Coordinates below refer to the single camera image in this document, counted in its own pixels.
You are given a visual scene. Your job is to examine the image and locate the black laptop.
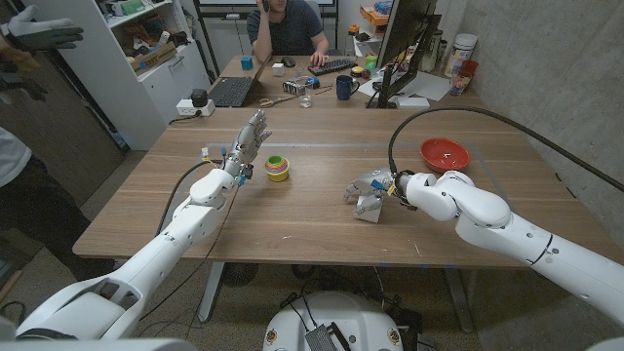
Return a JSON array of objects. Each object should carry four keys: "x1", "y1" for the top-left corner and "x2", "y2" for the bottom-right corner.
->
[{"x1": 208, "y1": 52, "x2": 270, "y2": 108}]

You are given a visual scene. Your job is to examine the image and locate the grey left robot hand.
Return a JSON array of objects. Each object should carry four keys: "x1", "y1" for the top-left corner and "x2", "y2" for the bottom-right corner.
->
[{"x1": 222, "y1": 108, "x2": 273, "y2": 180}]

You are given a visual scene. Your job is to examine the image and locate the black monitor with stand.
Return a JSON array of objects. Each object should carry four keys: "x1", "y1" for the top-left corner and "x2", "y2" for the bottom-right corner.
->
[{"x1": 366, "y1": 0, "x2": 443, "y2": 109}]

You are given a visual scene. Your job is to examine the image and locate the clear drinking glass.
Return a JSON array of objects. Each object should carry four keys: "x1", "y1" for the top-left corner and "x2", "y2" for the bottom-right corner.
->
[{"x1": 297, "y1": 80, "x2": 314, "y2": 108}]

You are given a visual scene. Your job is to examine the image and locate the white paper sheet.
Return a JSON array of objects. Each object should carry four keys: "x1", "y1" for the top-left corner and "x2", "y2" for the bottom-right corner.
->
[{"x1": 358, "y1": 70, "x2": 452, "y2": 102}]

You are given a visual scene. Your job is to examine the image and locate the grey table leg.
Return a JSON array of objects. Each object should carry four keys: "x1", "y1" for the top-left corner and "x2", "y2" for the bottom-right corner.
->
[
  {"x1": 197, "y1": 261, "x2": 226, "y2": 324},
  {"x1": 442, "y1": 266, "x2": 477, "y2": 335}
]

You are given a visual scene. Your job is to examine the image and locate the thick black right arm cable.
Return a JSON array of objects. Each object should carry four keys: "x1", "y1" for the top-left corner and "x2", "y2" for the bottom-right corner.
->
[{"x1": 387, "y1": 105, "x2": 624, "y2": 194}]

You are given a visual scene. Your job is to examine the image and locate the standing person's left gloved hand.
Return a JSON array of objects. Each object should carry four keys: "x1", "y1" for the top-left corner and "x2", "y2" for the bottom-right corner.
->
[{"x1": 5, "y1": 4, "x2": 85, "y2": 53}]

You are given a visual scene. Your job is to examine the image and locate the red bowl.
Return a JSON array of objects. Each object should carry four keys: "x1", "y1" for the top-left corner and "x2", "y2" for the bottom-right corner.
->
[{"x1": 419, "y1": 136, "x2": 472, "y2": 175}]

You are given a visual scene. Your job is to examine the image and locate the cardboard box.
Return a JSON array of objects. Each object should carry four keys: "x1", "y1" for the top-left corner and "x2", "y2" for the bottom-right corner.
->
[{"x1": 129, "y1": 41, "x2": 179, "y2": 75}]

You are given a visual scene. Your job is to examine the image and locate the white power strip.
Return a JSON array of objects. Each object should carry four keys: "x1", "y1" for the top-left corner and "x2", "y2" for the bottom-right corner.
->
[{"x1": 175, "y1": 98, "x2": 216, "y2": 117}]

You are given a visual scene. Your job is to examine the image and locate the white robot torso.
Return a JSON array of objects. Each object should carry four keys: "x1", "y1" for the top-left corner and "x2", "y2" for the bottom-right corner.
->
[{"x1": 261, "y1": 291, "x2": 405, "y2": 351}]

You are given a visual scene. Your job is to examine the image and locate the flat white box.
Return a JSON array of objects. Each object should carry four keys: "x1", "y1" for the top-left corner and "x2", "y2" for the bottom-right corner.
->
[{"x1": 395, "y1": 96, "x2": 431, "y2": 110}]

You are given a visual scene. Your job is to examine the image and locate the seated person dark shirt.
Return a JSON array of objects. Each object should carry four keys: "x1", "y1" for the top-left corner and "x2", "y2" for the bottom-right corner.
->
[{"x1": 246, "y1": 0, "x2": 331, "y2": 67}]

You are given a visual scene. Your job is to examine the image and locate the black electronics box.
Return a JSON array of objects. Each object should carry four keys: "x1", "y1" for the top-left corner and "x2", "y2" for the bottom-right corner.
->
[{"x1": 304, "y1": 321, "x2": 352, "y2": 351}]

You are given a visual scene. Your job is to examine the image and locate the black round fan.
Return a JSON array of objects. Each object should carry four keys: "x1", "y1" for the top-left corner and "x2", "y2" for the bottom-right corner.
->
[{"x1": 221, "y1": 261, "x2": 259, "y2": 288}]

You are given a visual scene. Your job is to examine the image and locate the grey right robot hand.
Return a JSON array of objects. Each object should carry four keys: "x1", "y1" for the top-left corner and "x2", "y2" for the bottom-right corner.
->
[{"x1": 342, "y1": 168, "x2": 399, "y2": 215}]

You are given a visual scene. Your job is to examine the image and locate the dark blue mug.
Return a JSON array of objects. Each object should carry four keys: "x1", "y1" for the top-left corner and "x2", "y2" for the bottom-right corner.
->
[{"x1": 335, "y1": 74, "x2": 361, "y2": 101}]

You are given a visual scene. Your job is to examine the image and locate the dark wood cabinet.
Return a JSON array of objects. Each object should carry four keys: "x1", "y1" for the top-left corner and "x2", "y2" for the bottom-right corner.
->
[{"x1": 0, "y1": 48, "x2": 126, "y2": 206}]

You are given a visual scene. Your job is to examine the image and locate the large white cube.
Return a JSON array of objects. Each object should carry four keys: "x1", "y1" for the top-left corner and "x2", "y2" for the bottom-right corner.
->
[{"x1": 353, "y1": 197, "x2": 384, "y2": 224}]

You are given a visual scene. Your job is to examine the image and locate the red snack can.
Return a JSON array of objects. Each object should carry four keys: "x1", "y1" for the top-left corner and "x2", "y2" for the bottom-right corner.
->
[{"x1": 448, "y1": 58, "x2": 480, "y2": 97}]

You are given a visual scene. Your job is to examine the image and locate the standing person's right gloved hand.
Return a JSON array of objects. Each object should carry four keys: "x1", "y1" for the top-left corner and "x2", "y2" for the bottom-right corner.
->
[{"x1": 0, "y1": 71, "x2": 49, "y2": 102}]

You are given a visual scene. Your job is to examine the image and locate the standing person black trousers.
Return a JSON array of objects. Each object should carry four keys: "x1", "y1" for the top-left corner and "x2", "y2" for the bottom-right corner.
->
[{"x1": 0, "y1": 125, "x2": 118, "y2": 292}]

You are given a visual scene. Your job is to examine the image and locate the black keyboard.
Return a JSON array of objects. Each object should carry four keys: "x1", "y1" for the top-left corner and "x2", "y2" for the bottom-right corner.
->
[{"x1": 307, "y1": 58, "x2": 358, "y2": 77}]

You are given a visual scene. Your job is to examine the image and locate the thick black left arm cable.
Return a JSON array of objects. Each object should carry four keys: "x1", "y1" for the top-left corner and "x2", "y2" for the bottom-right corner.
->
[{"x1": 154, "y1": 158, "x2": 225, "y2": 238}]

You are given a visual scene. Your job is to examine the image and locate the stacked colourful cups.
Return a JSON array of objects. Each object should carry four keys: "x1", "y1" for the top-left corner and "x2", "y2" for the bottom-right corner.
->
[{"x1": 263, "y1": 154, "x2": 292, "y2": 183}]

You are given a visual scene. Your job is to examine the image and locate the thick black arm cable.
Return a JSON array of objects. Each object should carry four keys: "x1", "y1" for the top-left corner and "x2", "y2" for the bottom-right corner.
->
[
  {"x1": 154, "y1": 158, "x2": 225, "y2": 238},
  {"x1": 387, "y1": 105, "x2": 624, "y2": 194}
]

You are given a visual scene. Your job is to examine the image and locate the orange box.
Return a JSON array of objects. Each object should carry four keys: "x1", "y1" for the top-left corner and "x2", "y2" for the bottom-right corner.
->
[{"x1": 359, "y1": 4, "x2": 391, "y2": 26}]

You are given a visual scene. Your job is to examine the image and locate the white canister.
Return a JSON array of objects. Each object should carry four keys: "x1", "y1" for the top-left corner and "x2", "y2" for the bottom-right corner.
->
[{"x1": 443, "y1": 32, "x2": 479, "y2": 78}]

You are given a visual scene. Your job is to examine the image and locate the scissors with yellow handles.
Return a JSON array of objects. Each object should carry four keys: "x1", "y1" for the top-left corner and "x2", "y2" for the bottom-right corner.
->
[{"x1": 258, "y1": 95, "x2": 298, "y2": 108}]

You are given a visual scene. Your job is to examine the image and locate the white shelf cabinet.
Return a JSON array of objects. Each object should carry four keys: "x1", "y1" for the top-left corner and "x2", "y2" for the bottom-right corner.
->
[{"x1": 21, "y1": 0, "x2": 212, "y2": 151}]

